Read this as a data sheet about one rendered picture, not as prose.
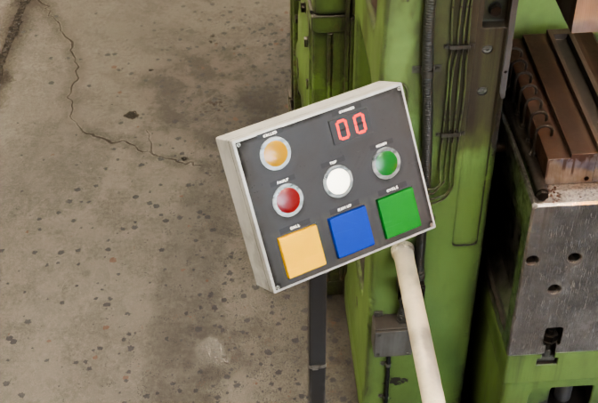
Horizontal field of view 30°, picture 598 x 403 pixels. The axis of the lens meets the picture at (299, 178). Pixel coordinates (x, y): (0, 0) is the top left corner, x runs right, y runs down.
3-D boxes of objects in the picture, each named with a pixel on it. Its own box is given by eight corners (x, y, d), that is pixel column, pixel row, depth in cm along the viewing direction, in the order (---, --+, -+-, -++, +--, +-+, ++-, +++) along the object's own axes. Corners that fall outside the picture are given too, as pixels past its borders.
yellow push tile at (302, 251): (327, 264, 195) (316, 224, 194) (290, 279, 193) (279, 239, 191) (323, 262, 197) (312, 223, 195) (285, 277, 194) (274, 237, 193)
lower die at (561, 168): (642, 179, 222) (650, 146, 216) (543, 184, 221) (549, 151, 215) (585, 59, 253) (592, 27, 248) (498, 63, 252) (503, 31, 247)
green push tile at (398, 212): (422, 225, 203) (413, 187, 201) (387, 239, 200) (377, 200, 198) (417, 224, 204) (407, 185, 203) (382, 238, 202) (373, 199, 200)
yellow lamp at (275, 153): (289, 168, 190) (289, 149, 187) (262, 169, 190) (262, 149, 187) (288, 157, 192) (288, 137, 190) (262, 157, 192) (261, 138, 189)
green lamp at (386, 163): (400, 177, 199) (400, 158, 196) (374, 178, 199) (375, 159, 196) (397, 165, 202) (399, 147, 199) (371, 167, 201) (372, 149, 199)
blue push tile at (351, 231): (375, 244, 199) (366, 205, 197) (339, 258, 196) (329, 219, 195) (371, 242, 201) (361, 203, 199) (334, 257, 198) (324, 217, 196)
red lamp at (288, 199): (302, 214, 192) (302, 196, 189) (275, 216, 192) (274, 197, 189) (301, 202, 194) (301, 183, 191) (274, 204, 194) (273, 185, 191)
